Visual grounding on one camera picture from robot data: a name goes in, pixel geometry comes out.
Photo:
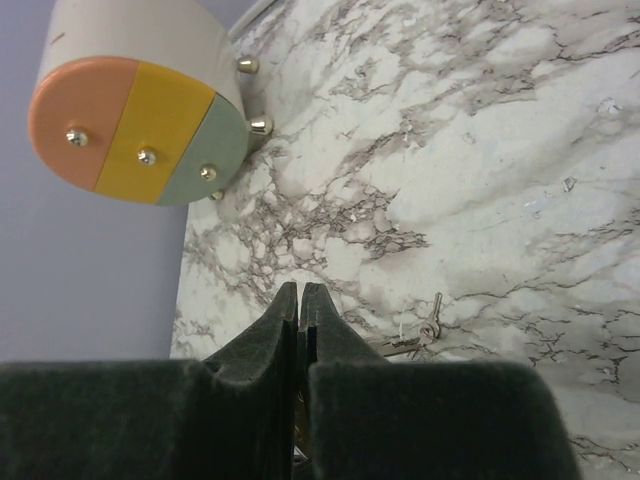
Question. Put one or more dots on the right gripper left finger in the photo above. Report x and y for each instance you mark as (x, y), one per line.
(229, 416)

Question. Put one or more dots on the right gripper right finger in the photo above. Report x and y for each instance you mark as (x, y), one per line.
(370, 418)

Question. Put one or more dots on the silver key bunch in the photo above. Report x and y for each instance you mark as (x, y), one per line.
(395, 346)

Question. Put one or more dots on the round pastel drawer box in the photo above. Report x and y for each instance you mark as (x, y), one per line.
(140, 101)

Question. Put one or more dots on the large brass padlock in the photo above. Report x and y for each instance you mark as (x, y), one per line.
(301, 427)

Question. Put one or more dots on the small silver key pair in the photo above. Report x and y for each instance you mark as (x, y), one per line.
(428, 330)

